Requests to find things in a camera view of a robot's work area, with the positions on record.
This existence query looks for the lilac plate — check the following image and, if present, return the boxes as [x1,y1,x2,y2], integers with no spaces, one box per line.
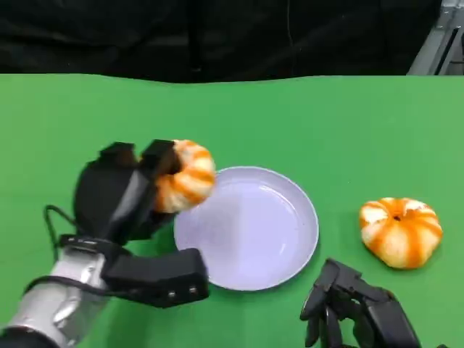
[173,166,320,292]

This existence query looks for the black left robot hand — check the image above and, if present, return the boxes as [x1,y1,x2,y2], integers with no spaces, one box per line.
[73,138,181,243]

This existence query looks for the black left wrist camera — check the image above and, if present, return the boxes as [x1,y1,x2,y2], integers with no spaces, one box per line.
[102,248,211,309]

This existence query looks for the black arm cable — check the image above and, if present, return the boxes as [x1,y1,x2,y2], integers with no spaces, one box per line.
[22,204,120,297]

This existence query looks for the orange and white bread roll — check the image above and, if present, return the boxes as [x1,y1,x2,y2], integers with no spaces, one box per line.
[156,139,218,215]
[359,196,444,270]

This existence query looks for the black backdrop cloth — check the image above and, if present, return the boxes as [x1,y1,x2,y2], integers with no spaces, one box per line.
[0,0,442,84]

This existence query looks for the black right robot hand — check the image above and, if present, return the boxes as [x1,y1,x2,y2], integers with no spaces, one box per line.
[299,257,423,348]

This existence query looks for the green cloth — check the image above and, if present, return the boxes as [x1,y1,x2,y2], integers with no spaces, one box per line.
[0,73,464,348]

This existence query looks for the grey metal frame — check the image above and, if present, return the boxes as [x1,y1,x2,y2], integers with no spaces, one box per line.
[407,0,464,76]

